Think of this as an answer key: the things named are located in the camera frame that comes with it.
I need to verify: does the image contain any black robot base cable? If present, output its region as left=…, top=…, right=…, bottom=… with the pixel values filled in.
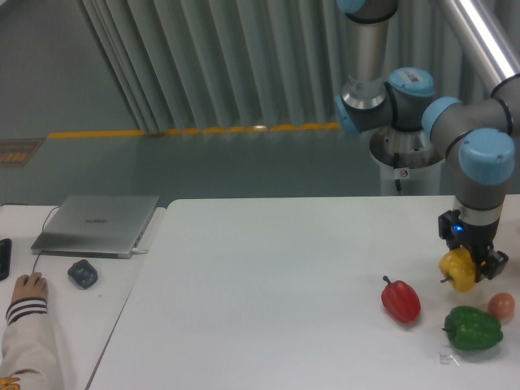
left=392, top=151, right=403, bottom=193

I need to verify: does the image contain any white pleated curtain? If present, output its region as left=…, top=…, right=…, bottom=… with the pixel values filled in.
left=80, top=1, right=519, bottom=135

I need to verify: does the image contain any small clear tape piece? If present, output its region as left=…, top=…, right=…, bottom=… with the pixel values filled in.
left=439, top=351, right=462, bottom=366

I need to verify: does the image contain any red bell pepper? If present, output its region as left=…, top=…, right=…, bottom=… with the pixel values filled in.
left=381, top=275, right=421, bottom=324

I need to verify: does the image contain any yellow bell pepper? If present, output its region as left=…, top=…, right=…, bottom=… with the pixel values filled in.
left=439, top=247, right=476, bottom=293

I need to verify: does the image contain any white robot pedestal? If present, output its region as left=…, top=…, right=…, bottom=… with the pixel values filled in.
left=369, top=126, right=444, bottom=196

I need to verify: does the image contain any small black case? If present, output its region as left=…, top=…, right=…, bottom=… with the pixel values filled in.
left=67, top=259, right=98, bottom=289

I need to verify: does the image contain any cream striped sleeve forearm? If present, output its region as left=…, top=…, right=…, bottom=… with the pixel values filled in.
left=1, top=297, right=64, bottom=389

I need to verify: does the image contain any thin grey mouse cable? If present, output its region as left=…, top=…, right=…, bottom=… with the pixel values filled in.
left=30, top=206, right=61, bottom=275

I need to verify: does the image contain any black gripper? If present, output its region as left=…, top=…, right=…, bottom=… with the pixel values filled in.
left=438, top=210, right=509, bottom=282

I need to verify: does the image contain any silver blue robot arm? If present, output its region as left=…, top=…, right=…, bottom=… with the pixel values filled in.
left=335, top=1, right=519, bottom=280

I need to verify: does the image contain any person's hand on mouse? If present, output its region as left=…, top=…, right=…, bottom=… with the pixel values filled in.
left=11, top=272, right=49, bottom=303

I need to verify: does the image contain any brown egg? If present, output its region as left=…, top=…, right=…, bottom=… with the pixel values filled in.
left=487, top=292, right=516, bottom=321

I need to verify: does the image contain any green bell pepper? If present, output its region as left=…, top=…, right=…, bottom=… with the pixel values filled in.
left=442, top=305, right=504, bottom=351

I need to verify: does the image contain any silver closed laptop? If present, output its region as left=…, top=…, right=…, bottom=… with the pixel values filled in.
left=32, top=195, right=159, bottom=258

